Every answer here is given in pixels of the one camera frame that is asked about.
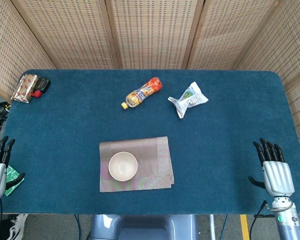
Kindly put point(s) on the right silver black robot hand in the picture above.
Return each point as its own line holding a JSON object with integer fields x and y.
{"x": 277, "y": 177}

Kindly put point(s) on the brown woven placemat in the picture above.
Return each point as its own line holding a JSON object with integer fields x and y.
{"x": 152, "y": 160}

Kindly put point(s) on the beige bowl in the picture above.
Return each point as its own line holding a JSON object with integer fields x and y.
{"x": 123, "y": 166}

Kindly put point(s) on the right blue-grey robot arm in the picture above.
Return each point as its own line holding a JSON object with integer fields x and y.
{"x": 287, "y": 225}

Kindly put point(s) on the green plastic packet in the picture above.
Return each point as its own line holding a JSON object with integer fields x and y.
{"x": 11, "y": 170}

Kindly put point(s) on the black white patterned object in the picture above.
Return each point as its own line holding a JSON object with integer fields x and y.
{"x": 16, "y": 225}

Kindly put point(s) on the gold foil packet red prints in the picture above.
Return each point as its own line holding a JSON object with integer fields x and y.
{"x": 23, "y": 88}

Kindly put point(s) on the blue carpet table cover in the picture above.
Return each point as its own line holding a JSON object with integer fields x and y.
{"x": 227, "y": 87}

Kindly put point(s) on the black box with red part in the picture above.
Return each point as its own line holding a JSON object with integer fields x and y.
{"x": 43, "y": 83}

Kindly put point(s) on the crumpled white snack bag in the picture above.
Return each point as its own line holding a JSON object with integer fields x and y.
{"x": 190, "y": 98}

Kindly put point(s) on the blue-grey robot torso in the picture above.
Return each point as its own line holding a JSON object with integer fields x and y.
{"x": 145, "y": 227}

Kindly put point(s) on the plastic bottle orange label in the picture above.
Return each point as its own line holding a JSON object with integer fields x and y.
{"x": 142, "y": 92}

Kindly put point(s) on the wicker folding screen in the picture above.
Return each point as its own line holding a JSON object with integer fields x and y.
{"x": 152, "y": 32}

